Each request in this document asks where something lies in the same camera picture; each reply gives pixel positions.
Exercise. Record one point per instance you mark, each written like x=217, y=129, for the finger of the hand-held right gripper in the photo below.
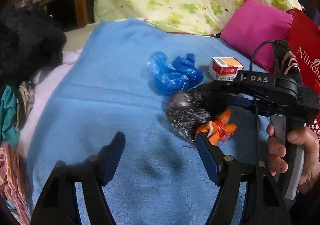
x=241, y=101
x=227, y=84

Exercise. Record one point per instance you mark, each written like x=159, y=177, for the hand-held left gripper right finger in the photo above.
x=207, y=160

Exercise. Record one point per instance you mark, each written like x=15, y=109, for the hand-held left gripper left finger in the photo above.
x=113, y=162

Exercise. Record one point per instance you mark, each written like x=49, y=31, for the orange and white box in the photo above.
x=225, y=64

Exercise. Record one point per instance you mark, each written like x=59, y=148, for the orange wrapper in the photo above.
x=220, y=127

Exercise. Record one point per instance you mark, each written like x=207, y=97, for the blue plastic bag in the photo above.
x=158, y=61
x=182, y=77

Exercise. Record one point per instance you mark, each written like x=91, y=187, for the black plastic bag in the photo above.
x=185, y=112

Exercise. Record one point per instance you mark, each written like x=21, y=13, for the red plastic basket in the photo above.
x=316, y=125

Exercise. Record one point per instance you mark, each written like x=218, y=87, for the person's right forearm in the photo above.
x=307, y=210

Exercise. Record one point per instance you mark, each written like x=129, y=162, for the person's right hand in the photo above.
x=311, y=155

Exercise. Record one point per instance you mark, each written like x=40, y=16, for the red paper bag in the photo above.
x=307, y=39

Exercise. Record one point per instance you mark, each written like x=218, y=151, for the pink pillow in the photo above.
x=255, y=27

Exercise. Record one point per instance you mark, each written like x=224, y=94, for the blue cloth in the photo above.
x=112, y=90

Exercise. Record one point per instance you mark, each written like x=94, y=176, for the white bed sheet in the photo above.
x=42, y=95

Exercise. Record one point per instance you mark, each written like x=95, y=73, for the pink orange scarf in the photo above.
x=12, y=177

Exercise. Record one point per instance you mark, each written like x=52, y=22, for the striped brown cloth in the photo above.
x=23, y=100

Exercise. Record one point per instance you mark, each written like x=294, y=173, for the teal cloth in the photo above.
x=8, y=112

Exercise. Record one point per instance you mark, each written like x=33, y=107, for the black fluffy cloth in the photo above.
x=27, y=39

